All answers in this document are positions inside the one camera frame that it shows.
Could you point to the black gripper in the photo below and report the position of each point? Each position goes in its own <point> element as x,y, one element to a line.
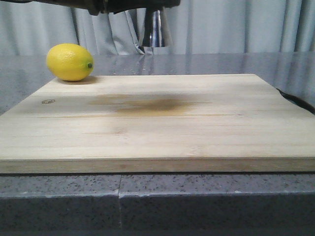
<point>95,7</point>

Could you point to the steel double jigger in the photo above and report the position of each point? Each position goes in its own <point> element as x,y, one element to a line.
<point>155,32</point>

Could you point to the yellow lemon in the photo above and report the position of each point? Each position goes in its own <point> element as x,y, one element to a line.
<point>69,62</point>

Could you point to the grey curtain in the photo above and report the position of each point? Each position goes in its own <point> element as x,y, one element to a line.
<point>196,27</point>

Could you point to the light wooden cutting board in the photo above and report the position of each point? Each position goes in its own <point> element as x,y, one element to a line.
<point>174,123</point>

